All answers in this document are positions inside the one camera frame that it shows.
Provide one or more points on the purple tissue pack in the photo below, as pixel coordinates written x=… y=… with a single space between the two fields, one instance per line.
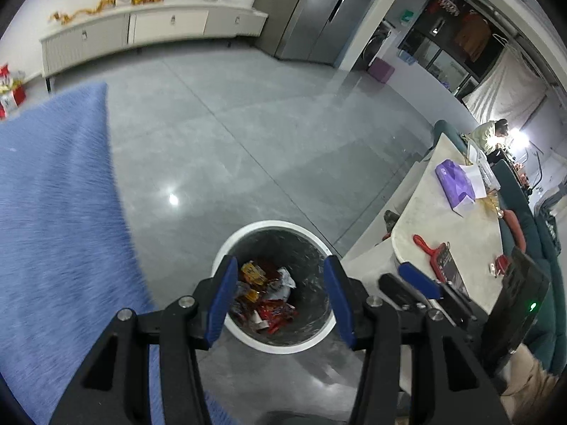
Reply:
x=456 y=181

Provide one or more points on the red cylindrical object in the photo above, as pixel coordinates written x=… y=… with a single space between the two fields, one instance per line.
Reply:
x=516 y=230

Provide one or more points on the person's right forearm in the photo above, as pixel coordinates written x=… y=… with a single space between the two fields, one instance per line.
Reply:
x=529 y=385

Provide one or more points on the green wall sticker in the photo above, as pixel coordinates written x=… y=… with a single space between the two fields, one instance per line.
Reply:
x=406 y=16

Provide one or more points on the round clothes drying hanger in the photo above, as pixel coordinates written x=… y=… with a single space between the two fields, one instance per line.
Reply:
x=447 y=5

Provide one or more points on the hanging orange red clothes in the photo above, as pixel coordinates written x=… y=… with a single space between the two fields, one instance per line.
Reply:
x=473 y=35

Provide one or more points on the beige marble table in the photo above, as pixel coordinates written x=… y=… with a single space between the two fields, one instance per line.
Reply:
x=443 y=225

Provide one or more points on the white grey television cabinet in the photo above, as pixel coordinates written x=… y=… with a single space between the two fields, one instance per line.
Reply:
x=110 y=33

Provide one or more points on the silver double-door refrigerator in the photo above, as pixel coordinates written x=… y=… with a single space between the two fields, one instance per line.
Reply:
x=319 y=9

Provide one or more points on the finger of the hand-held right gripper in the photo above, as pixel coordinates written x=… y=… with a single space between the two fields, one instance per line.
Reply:
x=398 y=290
x=418 y=280

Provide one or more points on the small red object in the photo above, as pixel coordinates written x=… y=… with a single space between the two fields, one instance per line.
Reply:
x=502 y=264

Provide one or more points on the purple stool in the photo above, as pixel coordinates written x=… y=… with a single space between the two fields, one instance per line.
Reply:
x=382 y=71

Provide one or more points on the teal sofa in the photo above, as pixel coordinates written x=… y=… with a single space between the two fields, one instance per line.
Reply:
x=540 y=248

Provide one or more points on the red gift bag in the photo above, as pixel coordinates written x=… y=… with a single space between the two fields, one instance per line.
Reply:
x=9 y=93

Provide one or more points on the hanging white sheet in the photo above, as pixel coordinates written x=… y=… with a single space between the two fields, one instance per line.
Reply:
x=505 y=88

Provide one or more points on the bright work lamp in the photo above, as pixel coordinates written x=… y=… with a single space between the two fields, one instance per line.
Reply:
x=519 y=138

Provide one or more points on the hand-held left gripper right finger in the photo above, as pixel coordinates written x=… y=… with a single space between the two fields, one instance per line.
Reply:
x=339 y=301

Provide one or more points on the pile of snack wrappers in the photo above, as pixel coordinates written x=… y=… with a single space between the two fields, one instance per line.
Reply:
x=263 y=294

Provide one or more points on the blue shaggy rug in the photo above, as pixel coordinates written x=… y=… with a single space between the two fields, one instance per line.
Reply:
x=53 y=208

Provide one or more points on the golden dragon ornament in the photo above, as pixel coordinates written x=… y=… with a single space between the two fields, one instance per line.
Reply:
x=73 y=14
x=106 y=1

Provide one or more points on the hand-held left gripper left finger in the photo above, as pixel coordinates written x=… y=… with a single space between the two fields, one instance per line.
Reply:
x=221 y=305

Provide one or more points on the white round trash bin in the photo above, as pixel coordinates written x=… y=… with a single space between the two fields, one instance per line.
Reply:
x=265 y=226

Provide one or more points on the teal chair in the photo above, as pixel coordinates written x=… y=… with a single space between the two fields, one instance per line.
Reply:
x=445 y=130

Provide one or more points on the washing machine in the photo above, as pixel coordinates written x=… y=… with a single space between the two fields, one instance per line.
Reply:
x=376 y=44

